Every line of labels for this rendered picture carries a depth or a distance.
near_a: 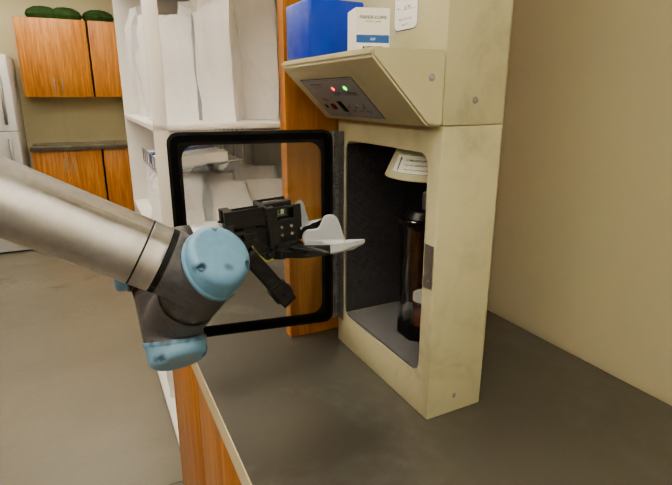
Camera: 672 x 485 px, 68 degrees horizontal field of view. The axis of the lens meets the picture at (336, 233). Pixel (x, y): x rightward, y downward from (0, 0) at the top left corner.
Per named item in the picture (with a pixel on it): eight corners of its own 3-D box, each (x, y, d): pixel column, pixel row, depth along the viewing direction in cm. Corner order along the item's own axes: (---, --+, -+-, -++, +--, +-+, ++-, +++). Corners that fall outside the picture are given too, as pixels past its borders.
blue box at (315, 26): (337, 63, 93) (337, 10, 91) (363, 59, 85) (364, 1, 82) (286, 61, 89) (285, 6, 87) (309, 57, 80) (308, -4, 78)
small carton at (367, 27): (379, 55, 77) (379, 13, 75) (389, 53, 72) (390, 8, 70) (347, 55, 76) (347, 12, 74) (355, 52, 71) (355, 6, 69)
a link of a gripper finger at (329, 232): (361, 216, 72) (298, 217, 74) (362, 255, 74) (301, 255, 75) (363, 210, 75) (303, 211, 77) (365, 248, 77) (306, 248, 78)
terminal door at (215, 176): (333, 321, 106) (332, 128, 96) (183, 340, 98) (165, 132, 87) (332, 319, 107) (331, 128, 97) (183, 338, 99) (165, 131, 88)
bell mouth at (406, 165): (443, 166, 100) (445, 138, 98) (509, 178, 84) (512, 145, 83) (366, 172, 92) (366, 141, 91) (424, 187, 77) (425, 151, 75)
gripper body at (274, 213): (305, 203, 74) (225, 216, 69) (309, 257, 77) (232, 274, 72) (286, 194, 81) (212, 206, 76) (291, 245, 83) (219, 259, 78)
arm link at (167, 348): (167, 346, 56) (147, 261, 61) (140, 380, 64) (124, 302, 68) (230, 335, 61) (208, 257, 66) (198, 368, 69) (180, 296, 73)
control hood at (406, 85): (337, 117, 97) (337, 63, 95) (443, 126, 69) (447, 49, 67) (282, 118, 92) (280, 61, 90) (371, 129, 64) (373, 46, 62)
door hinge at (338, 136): (338, 315, 108) (338, 130, 98) (343, 320, 106) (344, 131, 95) (331, 316, 107) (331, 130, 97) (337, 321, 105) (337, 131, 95)
